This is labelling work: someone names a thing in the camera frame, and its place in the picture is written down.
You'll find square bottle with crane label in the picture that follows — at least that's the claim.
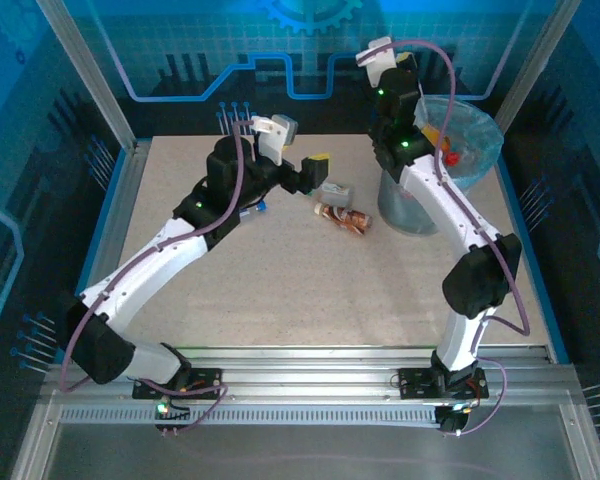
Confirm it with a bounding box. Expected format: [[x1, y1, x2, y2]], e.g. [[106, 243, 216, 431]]
[[317, 181, 356, 207]]

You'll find blue-label water bottle blue cap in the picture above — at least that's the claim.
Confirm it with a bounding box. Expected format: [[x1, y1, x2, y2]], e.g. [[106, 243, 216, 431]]
[[237, 201, 270, 220]]

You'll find brown coffee drink bottle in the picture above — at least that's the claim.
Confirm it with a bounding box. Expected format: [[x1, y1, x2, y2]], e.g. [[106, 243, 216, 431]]
[[313, 201, 374, 236]]

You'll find clear blue plastic bin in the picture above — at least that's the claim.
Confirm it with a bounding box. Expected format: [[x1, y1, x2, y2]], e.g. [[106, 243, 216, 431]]
[[414, 97, 504, 189]]

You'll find aluminium frame post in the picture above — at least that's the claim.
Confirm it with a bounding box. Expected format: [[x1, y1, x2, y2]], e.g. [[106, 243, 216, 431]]
[[499, 0, 584, 126], [35, 0, 139, 154]]

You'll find aluminium front rail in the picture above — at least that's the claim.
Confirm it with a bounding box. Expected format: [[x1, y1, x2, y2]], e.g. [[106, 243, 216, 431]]
[[39, 344, 584, 431]]

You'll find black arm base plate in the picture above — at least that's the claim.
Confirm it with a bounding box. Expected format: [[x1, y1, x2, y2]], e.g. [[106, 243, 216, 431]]
[[398, 367, 490, 401], [132, 367, 225, 401]]

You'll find slotted grey cable duct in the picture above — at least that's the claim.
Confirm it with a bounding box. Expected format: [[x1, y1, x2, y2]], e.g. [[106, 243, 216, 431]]
[[59, 407, 441, 427]]

